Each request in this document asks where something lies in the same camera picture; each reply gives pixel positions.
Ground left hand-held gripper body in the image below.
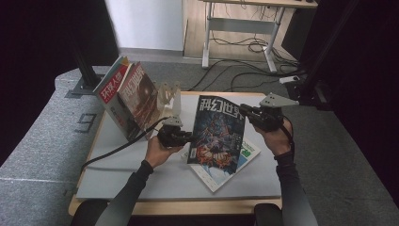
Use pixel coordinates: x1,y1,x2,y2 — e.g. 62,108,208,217
156,115,184,149

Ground grey portrait magazine red label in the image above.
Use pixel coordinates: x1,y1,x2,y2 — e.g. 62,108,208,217
93,56,142,144

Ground beige book rack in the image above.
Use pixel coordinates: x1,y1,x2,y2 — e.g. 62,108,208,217
150,81,183,139

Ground white book green lettering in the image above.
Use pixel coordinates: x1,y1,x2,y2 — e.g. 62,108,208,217
181,137,262,193

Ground dark blue science fiction magazine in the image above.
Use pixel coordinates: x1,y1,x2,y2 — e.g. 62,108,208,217
186,94,247,175

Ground black metal stand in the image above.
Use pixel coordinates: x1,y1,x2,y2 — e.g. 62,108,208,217
283,0,361,111
70,46,107,97

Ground light wooden table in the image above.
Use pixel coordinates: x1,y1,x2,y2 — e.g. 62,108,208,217
68,89,304,218

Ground person's right hand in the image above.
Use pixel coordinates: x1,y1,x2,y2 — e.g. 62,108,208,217
253,121,293,157

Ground coiled black floor cables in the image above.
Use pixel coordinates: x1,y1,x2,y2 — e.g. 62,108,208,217
210,37,299,68

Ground person's left hand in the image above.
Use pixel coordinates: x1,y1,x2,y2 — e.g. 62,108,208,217
144,136,184,169

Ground person's right leg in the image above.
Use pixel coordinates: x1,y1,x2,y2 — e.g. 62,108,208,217
253,202,283,226

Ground white power strip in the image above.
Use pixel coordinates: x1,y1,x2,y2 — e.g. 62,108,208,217
279,74,300,85

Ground white-legged desk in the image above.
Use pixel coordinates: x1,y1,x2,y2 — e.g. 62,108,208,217
200,0,319,73

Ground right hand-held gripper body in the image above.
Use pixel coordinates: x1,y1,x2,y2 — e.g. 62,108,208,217
255,92,299,131

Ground black curtain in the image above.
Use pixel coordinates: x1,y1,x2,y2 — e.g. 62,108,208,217
0,0,121,166
281,0,399,203

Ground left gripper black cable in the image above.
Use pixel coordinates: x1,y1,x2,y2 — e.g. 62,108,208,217
80,116,170,172

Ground black floor cable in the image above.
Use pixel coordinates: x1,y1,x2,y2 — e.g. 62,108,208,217
187,57,302,92
230,71,280,92

